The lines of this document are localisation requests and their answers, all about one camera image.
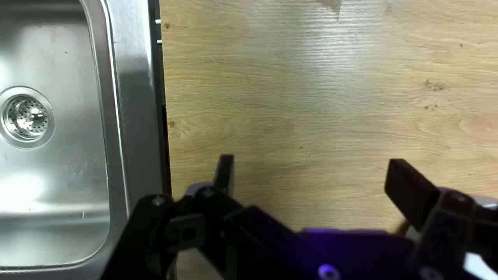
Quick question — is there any stainless steel sink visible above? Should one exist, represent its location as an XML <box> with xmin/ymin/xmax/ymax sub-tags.
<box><xmin>0</xmin><ymin>0</ymin><xmax>173</xmax><ymax>280</ymax></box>

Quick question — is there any round metal sink drain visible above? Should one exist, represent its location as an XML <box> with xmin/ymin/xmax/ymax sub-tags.
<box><xmin>0</xmin><ymin>84</ymin><xmax>56</xmax><ymax>149</ymax></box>

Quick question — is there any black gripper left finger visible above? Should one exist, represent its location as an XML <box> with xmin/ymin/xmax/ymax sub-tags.
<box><xmin>100</xmin><ymin>154</ymin><xmax>313</xmax><ymax>280</ymax></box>

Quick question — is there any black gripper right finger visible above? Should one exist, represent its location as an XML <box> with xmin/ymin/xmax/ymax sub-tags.
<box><xmin>385</xmin><ymin>157</ymin><xmax>498</xmax><ymax>280</ymax></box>

